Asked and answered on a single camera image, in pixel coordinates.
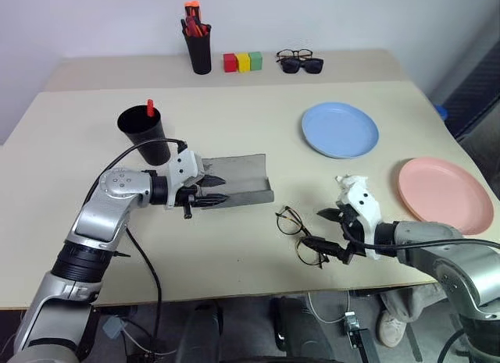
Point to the tortoiseshell round glasses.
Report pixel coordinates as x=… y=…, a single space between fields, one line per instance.
x=293 y=219

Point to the red block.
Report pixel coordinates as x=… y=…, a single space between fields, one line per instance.
x=229 y=63

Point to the wide black plastic cup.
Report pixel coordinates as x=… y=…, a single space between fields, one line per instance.
x=150 y=144

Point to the grey open glasses case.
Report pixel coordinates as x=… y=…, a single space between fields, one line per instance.
x=242 y=179

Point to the dark woven panel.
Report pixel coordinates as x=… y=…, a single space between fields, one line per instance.
x=476 y=90

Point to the grey trouser leg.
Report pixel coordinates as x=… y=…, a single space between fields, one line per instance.
x=410 y=302

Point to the tall black pen cup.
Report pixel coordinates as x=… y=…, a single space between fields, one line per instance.
x=200 y=54

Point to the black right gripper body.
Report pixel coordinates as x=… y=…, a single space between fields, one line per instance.
x=351 y=246

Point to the black sunglasses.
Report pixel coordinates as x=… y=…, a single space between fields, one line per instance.
x=302 y=65

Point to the black framed clear glasses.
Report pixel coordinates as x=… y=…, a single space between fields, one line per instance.
x=295 y=54

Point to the white sneaker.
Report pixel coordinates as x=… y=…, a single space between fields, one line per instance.
x=391 y=328

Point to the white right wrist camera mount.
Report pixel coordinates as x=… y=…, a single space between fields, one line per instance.
x=365 y=207

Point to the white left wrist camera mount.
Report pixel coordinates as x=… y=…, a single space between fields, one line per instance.
x=183 y=168

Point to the orange capped marker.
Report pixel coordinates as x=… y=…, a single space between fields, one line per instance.
x=192 y=9

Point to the grey blue plug adapter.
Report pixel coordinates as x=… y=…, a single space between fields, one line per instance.
x=113 y=327

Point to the pink plate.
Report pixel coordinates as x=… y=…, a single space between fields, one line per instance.
x=445 y=195

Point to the black box device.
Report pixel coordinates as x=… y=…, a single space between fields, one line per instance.
x=359 y=335

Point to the blue plate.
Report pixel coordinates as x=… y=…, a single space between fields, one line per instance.
x=340 y=129

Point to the blue round object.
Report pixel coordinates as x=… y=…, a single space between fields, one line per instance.
x=441 y=112

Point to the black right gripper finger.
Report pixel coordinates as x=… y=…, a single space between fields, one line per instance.
x=326 y=246
x=331 y=214

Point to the green block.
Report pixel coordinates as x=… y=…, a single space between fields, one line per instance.
x=256 y=61

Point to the yellow block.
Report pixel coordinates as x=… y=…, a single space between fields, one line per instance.
x=243 y=62

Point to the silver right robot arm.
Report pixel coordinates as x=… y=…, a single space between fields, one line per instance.
x=449 y=257

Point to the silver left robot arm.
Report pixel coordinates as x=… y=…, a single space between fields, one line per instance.
x=101 y=207

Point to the red and black marker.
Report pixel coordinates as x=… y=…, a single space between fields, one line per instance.
x=193 y=28

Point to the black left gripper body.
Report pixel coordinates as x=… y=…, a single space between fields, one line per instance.
x=186 y=195

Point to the dark rounded shape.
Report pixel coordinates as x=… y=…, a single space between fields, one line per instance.
x=201 y=335
x=304 y=335

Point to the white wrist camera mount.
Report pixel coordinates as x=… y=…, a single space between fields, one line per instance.
x=183 y=168
x=365 y=207

